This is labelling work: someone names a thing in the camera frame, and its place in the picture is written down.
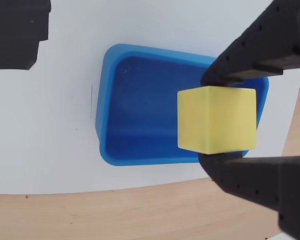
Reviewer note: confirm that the blue rectangular plastic bin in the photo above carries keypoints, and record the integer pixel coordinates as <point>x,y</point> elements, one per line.
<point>140,112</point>

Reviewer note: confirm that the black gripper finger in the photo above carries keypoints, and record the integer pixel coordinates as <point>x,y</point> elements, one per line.
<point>265,180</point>
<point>262,45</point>

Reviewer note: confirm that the yellow cube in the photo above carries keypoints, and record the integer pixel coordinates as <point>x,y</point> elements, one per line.
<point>215,120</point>

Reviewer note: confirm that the white sheet table cover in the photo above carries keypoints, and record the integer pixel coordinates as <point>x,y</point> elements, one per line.
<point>65,137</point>

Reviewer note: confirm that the black stepped foam block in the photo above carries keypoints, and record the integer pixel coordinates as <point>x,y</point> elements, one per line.
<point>15,37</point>

